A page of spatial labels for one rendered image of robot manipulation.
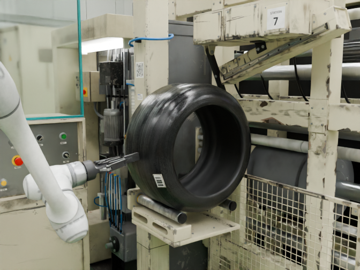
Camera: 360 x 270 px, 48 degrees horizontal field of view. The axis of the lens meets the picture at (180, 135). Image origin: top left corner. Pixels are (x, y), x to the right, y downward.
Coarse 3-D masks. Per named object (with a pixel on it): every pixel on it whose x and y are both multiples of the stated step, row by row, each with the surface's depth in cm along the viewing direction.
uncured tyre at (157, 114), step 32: (160, 96) 165; (192, 96) 160; (224, 96) 169; (128, 128) 170; (160, 128) 154; (224, 128) 197; (160, 160) 154; (224, 160) 197; (160, 192) 160; (192, 192) 194; (224, 192) 174
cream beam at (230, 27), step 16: (272, 0) 157; (288, 0) 151; (304, 0) 154; (320, 0) 160; (208, 16) 188; (224, 16) 180; (240, 16) 172; (256, 16) 164; (288, 16) 151; (304, 16) 155; (208, 32) 189; (224, 32) 181; (240, 32) 172; (256, 32) 165; (272, 32) 158; (288, 32) 152; (304, 32) 157
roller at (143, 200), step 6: (138, 198) 189; (144, 198) 185; (150, 198) 184; (144, 204) 184; (150, 204) 180; (156, 204) 177; (162, 204) 175; (156, 210) 176; (162, 210) 172; (168, 210) 169; (174, 210) 167; (168, 216) 168; (174, 216) 164; (180, 216) 162; (186, 216) 164; (180, 222) 163
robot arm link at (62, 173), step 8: (56, 168) 139; (64, 168) 141; (56, 176) 137; (64, 176) 138; (24, 184) 135; (32, 184) 133; (64, 184) 136; (72, 184) 142; (32, 192) 134; (40, 192) 134
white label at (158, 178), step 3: (153, 174) 156; (156, 174) 155; (159, 174) 154; (156, 177) 156; (159, 177) 155; (156, 180) 156; (159, 180) 156; (162, 180) 155; (156, 183) 157; (159, 183) 156; (162, 183) 156; (159, 186) 157; (162, 186) 156; (165, 186) 156
